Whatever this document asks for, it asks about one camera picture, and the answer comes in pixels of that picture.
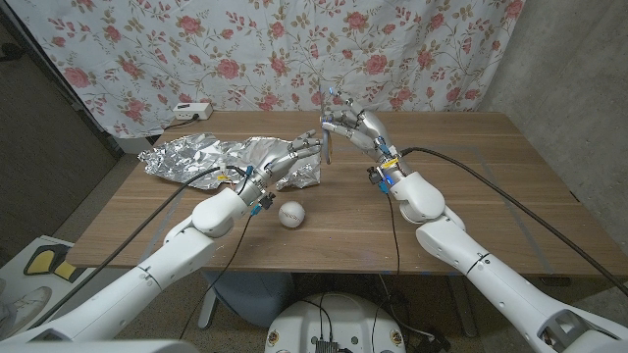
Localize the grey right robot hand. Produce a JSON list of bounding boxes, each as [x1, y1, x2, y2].
[[321, 95, 414, 178]]

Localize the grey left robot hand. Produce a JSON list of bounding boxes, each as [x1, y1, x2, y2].
[[234, 129, 324, 207]]

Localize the grey orange handled scissors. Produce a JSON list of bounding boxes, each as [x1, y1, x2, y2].
[[318, 82, 335, 166]]

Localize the crumpled aluminum foil sheet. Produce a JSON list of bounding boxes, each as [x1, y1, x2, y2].
[[138, 131, 323, 191]]

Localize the white power strip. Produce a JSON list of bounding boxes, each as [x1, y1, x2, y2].
[[172, 102, 214, 122]]

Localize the white baseball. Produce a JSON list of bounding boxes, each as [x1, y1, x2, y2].
[[278, 200, 306, 229]]

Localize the grey blue bin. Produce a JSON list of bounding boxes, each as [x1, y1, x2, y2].
[[203, 271, 295, 328]]

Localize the grey table leg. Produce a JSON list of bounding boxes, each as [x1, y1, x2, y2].
[[445, 275, 480, 338], [198, 281, 221, 329]]

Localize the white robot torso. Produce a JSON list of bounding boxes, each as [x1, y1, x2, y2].
[[264, 292, 407, 353]]

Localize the white floor sheet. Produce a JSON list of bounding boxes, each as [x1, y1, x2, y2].
[[0, 234, 102, 342]]

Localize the white shoe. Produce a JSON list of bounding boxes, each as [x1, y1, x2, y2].
[[0, 285, 53, 339]]

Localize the black power strip cord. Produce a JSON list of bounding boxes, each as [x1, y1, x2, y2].
[[161, 115, 200, 131]]

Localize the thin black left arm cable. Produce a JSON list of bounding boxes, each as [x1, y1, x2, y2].
[[179, 213, 257, 339]]

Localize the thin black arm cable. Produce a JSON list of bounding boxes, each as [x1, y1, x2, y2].
[[179, 213, 257, 339], [385, 190, 401, 276]]

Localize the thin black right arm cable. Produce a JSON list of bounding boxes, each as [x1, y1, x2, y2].
[[385, 190, 401, 276]]

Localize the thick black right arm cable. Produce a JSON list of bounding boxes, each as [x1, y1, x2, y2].
[[399, 146, 628, 298]]

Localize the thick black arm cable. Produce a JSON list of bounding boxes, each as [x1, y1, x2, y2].
[[28, 165, 246, 329], [399, 146, 628, 298]]

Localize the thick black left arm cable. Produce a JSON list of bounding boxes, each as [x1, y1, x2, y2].
[[28, 165, 246, 329]]

